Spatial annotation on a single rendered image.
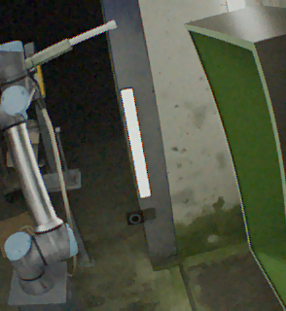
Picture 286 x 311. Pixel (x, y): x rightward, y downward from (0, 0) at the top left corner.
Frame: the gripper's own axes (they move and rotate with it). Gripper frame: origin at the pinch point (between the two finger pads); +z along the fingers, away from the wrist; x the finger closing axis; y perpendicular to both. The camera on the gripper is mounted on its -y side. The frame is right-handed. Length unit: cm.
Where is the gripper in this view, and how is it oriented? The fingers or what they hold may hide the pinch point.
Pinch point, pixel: (28, 71)
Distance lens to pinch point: 133.6
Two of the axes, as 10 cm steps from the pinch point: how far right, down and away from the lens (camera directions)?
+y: 3.5, 8.2, 4.4
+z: -1.8, -4.1, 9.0
